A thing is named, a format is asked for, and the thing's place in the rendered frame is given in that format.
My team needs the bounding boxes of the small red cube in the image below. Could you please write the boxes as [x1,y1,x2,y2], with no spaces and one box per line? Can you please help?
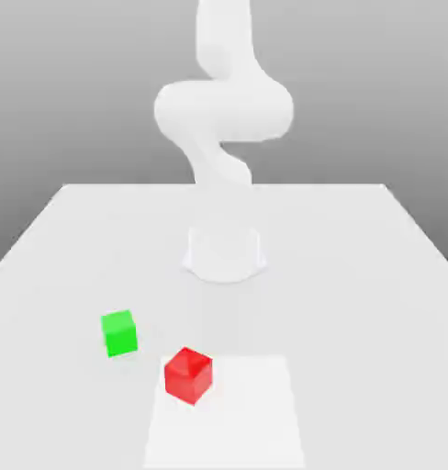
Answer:
[163,345,214,407]

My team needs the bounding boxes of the small green cube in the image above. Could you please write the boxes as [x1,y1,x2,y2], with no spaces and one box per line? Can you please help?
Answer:
[99,308,140,358]

